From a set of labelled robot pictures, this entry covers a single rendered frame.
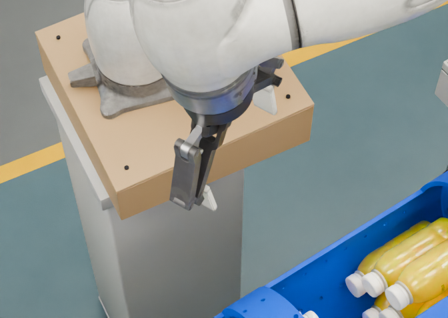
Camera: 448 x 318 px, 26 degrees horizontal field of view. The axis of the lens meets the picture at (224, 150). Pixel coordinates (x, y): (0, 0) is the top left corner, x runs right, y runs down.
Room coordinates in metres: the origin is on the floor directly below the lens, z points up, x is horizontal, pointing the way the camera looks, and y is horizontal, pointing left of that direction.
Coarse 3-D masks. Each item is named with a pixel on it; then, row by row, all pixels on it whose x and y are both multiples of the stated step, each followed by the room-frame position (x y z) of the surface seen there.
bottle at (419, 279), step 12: (432, 252) 0.72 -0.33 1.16; (444, 252) 0.72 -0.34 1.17; (420, 264) 0.70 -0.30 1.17; (432, 264) 0.70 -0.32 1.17; (444, 264) 0.70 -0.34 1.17; (408, 276) 0.68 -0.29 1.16; (420, 276) 0.68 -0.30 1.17; (432, 276) 0.68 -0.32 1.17; (444, 276) 0.68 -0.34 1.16; (408, 288) 0.66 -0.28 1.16; (420, 288) 0.66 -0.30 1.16; (432, 288) 0.66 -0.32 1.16; (444, 288) 0.67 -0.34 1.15; (420, 300) 0.65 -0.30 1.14
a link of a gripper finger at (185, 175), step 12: (180, 144) 0.55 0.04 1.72; (180, 156) 0.55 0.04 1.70; (192, 156) 0.54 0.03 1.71; (180, 168) 0.54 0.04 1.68; (192, 168) 0.54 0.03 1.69; (180, 180) 0.54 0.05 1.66; (192, 180) 0.53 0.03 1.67; (180, 192) 0.53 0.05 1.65; (192, 192) 0.53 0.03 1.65; (192, 204) 0.53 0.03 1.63
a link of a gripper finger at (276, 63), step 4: (268, 60) 0.66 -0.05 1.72; (272, 60) 0.67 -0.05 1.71; (276, 60) 0.67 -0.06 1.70; (280, 60) 0.68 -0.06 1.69; (260, 64) 0.64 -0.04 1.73; (264, 64) 0.65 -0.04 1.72; (268, 64) 0.66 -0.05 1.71; (272, 64) 0.67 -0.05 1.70; (276, 64) 0.67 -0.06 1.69; (280, 64) 0.68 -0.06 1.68; (276, 68) 0.68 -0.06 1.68; (280, 68) 0.68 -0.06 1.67
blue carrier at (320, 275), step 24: (432, 192) 0.88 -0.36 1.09; (384, 216) 0.81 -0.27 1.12; (408, 216) 0.85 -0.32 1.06; (432, 216) 0.87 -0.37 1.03; (360, 240) 0.79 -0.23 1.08; (384, 240) 0.81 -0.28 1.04; (312, 264) 0.73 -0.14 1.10; (336, 264) 0.76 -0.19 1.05; (264, 288) 0.65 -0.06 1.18; (288, 288) 0.70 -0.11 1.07; (312, 288) 0.72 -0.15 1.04; (336, 288) 0.73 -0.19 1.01; (240, 312) 0.60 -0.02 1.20; (264, 312) 0.59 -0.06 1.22; (288, 312) 0.59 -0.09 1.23; (336, 312) 0.70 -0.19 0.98; (360, 312) 0.71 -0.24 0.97; (432, 312) 0.59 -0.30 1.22
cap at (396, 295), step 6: (390, 288) 0.66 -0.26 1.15; (396, 288) 0.66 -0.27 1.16; (402, 288) 0.66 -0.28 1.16; (390, 294) 0.66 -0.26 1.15; (396, 294) 0.65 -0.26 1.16; (402, 294) 0.65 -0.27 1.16; (390, 300) 0.65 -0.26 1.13; (396, 300) 0.65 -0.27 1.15; (402, 300) 0.64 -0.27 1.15; (408, 300) 0.65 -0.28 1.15; (396, 306) 0.64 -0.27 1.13; (402, 306) 0.64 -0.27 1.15
